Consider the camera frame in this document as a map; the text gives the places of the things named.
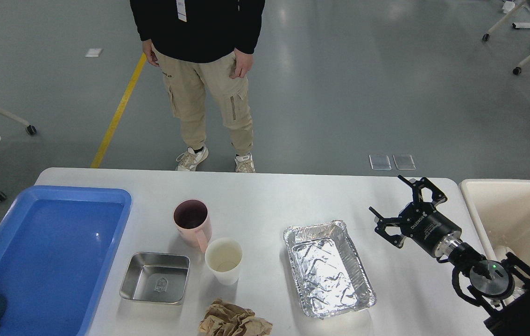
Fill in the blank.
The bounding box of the floor socket plate left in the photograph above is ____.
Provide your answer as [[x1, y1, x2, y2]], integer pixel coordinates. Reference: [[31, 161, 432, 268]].
[[369, 154, 392, 171]]

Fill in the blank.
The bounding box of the floor socket plate right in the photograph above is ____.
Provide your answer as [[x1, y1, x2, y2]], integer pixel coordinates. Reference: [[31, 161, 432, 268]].
[[392, 154, 417, 170]]

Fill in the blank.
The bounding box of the crumpled brown paper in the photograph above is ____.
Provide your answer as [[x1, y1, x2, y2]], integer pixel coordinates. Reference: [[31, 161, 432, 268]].
[[198, 298, 273, 336]]

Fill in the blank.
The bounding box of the floor socket plate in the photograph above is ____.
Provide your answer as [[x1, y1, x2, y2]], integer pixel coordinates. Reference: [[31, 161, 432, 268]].
[[369, 154, 392, 171], [392, 154, 417, 170]]

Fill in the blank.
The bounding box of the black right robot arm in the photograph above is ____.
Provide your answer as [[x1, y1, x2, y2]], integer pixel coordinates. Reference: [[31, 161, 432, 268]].
[[371, 175, 530, 336]]

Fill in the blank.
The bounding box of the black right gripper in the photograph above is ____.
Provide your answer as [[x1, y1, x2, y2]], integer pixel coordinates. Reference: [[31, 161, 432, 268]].
[[369, 175, 463, 259]]

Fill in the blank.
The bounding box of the beige plastic bin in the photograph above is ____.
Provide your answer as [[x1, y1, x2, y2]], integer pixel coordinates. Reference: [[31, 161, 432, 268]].
[[459, 179, 530, 266]]

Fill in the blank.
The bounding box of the aluminium foil tray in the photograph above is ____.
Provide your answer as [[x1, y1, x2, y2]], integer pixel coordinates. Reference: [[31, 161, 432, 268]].
[[283, 220, 377, 320]]

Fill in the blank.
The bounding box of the white floor label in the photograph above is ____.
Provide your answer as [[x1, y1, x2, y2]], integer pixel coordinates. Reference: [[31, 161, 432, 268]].
[[84, 48, 103, 58]]

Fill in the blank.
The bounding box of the pink ribbed mug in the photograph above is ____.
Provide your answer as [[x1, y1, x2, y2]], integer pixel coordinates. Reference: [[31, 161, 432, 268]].
[[173, 199, 213, 254]]

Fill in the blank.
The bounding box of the person in black sweater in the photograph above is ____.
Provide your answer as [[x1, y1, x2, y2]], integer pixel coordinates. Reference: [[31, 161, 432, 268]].
[[129, 0, 265, 174]]

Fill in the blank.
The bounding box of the white paper cup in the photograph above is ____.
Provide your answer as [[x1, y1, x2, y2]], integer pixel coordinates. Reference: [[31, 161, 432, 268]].
[[205, 238, 244, 286]]

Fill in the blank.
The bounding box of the square stainless steel tray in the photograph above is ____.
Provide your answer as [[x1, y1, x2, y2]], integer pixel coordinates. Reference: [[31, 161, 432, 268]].
[[120, 252, 190, 305]]

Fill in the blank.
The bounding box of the blue plastic tray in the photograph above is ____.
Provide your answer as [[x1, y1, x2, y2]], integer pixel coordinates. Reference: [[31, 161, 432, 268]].
[[0, 185, 132, 336]]

